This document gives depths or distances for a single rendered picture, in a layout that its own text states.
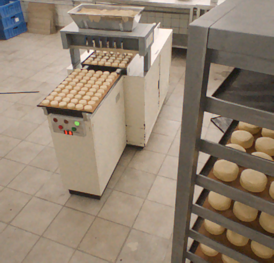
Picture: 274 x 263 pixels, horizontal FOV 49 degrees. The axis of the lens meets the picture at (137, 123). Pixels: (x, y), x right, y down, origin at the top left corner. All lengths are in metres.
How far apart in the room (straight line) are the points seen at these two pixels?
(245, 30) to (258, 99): 0.18
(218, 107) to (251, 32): 0.14
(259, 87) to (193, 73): 0.19
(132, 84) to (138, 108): 0.25
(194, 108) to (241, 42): 0.13
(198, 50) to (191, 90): 0.07
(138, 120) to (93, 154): 0.72
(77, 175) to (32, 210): 0.49
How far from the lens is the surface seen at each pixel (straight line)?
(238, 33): 0.43
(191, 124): 0.51
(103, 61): 2.63
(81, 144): 2.18
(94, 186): 2.44
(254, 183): 0.64
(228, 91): 0.59
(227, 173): 0.64
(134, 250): 2.30
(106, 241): 2.35
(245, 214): 0.70
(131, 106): 2.69
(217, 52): 0.48
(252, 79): 0.65
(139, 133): 2.84
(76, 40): 2.71
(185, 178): 0.60
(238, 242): 0.77
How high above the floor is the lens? 1.95
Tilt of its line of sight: 35 degrees down
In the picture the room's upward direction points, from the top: 1 degrees counter-clockwise
